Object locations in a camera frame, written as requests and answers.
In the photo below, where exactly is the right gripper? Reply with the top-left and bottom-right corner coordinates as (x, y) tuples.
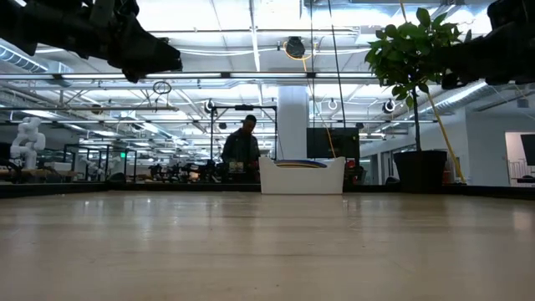
(430, 0), (535, 91)

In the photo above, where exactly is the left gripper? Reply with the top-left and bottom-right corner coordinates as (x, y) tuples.
(81, 0), (184, 84)

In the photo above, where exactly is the small blue measuring cup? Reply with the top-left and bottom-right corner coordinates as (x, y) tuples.
(273, 158), (329, 169)

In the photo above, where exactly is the white plastic basket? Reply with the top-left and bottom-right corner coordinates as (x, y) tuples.
(258, 156), (347, 196)

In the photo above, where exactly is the green leafy plant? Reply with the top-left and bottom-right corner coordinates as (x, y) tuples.
(364, 7), (473, 152)

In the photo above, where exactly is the black plant pot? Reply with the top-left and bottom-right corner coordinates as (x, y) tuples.
(392, 150), (449, 195)

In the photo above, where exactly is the person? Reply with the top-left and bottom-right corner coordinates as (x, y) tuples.
(220, 114), (262, 184)

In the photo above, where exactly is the white humanoid robot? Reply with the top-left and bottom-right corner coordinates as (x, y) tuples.
(8, 115), (47, 171)

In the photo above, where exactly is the black monitor screen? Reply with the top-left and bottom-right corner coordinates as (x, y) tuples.
(306, 127), (361, 160)

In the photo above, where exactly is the yellow cable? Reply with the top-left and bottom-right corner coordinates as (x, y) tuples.
(425, 90), (468, 185)

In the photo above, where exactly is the black wall television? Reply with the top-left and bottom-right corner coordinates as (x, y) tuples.
(520, 133), (535, 167)

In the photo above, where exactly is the black ceiling cable reel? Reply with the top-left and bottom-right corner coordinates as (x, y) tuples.
(285, 36), (307, 60)

